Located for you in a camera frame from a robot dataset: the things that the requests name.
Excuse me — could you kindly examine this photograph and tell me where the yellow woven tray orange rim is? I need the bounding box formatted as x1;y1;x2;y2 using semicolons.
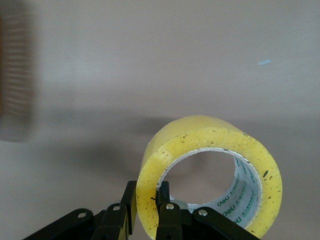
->
0;0;37;122

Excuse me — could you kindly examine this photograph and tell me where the brown table cover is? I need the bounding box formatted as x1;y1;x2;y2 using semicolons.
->
0;0;320;240

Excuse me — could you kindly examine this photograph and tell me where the yellow packing tape roll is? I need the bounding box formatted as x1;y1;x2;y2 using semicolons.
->
136;114;283;240

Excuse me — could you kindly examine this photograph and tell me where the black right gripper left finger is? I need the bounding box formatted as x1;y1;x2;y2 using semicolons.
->
92;180;138;240

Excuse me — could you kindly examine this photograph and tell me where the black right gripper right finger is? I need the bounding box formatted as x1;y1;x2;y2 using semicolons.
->
155;181;183;240

